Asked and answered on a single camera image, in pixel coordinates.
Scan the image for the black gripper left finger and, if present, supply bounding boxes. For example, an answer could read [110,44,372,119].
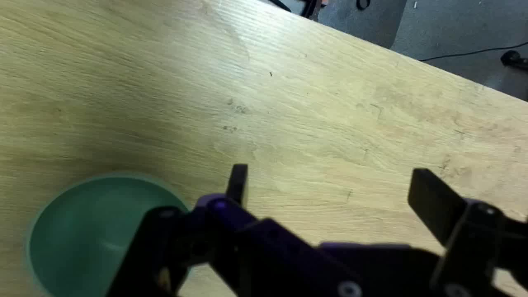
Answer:
[105,163,260,297]

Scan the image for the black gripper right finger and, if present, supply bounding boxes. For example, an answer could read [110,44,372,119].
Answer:
[407,166,528,297]

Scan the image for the black chair base legs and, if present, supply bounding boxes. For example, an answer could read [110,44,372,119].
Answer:
[267,0,333,21]

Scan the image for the black floor cable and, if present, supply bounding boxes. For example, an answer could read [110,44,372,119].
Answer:
[418,39,528,63]

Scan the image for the green bowl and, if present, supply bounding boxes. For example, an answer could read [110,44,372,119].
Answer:
[24,171,191,297]

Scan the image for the black caster wheel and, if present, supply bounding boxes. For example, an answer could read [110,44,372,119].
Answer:
[498,48,528,71]

